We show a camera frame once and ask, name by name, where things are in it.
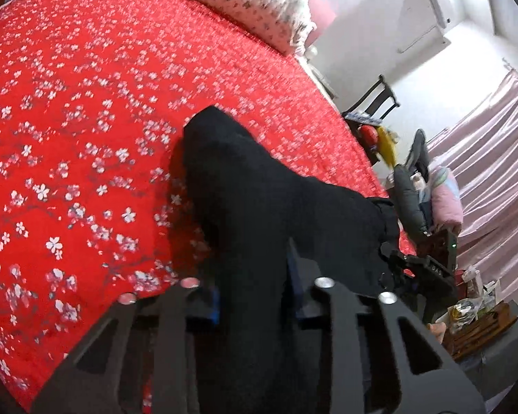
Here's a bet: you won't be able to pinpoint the black wooden chair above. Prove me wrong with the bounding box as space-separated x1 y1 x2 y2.
342 75 401 125

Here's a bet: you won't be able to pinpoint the grey side table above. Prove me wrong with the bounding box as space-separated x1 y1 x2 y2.
443 298 518 400

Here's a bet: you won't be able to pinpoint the red floral bedspread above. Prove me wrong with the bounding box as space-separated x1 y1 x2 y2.
0 0 384 412

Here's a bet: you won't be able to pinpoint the floral white pillow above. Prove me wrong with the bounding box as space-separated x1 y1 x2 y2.
174 0 318 57

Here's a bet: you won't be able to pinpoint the pink curtain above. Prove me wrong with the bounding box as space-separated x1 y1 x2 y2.
429 68 518 299

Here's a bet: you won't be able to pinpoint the clothes pile on chair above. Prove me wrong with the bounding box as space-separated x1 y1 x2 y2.
358 124 464 244

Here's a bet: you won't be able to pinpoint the black pants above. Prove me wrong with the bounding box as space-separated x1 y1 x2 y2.
182 107 400 413

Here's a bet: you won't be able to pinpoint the white air conditioner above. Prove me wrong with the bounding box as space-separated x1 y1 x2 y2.
396 0 447 56

